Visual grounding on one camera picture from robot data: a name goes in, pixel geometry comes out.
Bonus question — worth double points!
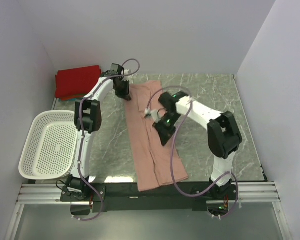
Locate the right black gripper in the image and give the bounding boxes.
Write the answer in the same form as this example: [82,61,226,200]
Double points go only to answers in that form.
[153,112,182,147]

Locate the pink t-shirt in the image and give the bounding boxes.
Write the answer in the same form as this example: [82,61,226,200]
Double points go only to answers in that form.
[124,80,173,192]

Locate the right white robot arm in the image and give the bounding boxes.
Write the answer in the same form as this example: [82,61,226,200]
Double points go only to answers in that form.
[144,91,243,200]

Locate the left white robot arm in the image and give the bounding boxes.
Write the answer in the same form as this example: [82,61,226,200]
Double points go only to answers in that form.
[66,63,131,201]

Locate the folded red t-shirt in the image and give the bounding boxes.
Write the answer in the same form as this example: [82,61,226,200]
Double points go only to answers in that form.
[55,65,102,99]

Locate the folded teal t-shirt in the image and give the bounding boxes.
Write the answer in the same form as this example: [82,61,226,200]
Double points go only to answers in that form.
[64,94,85,102]

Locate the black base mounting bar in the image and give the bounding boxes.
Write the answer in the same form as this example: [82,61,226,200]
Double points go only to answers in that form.
[60,181,241,214]

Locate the white perforated laundry basket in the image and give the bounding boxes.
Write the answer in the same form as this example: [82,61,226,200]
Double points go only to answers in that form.
[18,110,77,181]

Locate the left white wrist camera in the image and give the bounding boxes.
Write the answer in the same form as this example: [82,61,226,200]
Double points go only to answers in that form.
[121,69,132,77]

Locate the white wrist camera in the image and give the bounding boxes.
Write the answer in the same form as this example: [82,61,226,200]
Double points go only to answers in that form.
[121,69,132,77]
[144,108,161,123]

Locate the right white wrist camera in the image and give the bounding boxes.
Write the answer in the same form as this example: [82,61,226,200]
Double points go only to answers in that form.
[144,108,161,123]

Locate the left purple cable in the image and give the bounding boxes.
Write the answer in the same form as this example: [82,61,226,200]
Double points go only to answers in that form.
[74,58,141,222]

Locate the purple cable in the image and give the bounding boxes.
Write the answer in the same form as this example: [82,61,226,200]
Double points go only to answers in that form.
[144,85,240,219]
[74,58,141,222]

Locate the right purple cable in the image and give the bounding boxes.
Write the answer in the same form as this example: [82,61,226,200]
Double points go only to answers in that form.
[144,85,240,219]

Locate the aluminium frame rail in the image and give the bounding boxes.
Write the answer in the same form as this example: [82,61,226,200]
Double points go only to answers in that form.
[5,182,292,240]

